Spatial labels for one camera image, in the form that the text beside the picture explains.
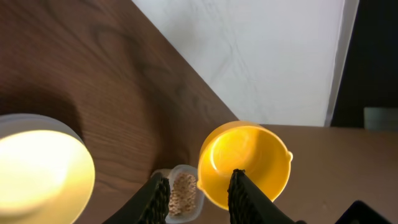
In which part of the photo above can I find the white digital kitchen scale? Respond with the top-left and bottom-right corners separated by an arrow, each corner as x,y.
1,113 -> 84,144

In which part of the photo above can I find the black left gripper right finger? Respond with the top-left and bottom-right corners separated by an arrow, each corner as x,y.
228,169 -> 306,224

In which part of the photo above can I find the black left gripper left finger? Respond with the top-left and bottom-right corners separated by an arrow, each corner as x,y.
103,173 -> 170,224

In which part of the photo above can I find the clear container of soybeans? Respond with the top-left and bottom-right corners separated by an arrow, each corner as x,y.
151,164 -> 205,224

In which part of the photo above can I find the yellow plastic measuring scoop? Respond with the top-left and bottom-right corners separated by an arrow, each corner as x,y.
197,121 -> 293,210

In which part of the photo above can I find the pale yellow bowl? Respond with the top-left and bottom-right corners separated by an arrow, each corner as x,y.
1,130 -> 95,223

